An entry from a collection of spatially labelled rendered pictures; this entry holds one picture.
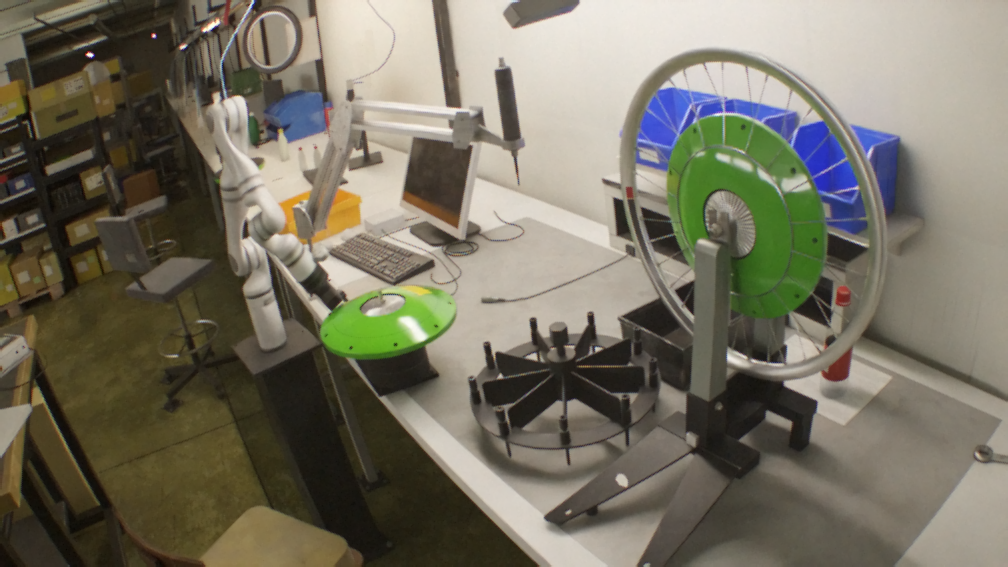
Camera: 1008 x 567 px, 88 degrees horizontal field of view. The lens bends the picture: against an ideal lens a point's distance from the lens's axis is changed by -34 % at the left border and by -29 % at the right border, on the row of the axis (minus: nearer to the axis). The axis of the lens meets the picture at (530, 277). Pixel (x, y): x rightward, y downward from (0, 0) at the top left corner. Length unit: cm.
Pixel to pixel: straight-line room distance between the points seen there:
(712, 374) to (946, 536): 52
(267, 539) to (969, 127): 183
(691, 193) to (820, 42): 64
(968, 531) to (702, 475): 50
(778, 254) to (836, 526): 46
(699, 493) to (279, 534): 105
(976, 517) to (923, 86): 83
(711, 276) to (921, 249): 67
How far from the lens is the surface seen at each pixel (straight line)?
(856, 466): 126
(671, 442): 117
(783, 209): 97
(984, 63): 138
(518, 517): 119
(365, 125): 178
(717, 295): 102
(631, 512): 117
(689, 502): 109
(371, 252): 231
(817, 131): 153
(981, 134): 140
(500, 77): 151
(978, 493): 126
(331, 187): 194
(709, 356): 106
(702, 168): 104
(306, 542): 170
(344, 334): 150
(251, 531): 179
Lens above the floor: 173
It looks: 24 degrees down
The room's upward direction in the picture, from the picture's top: 8 degrees counter-clockwise
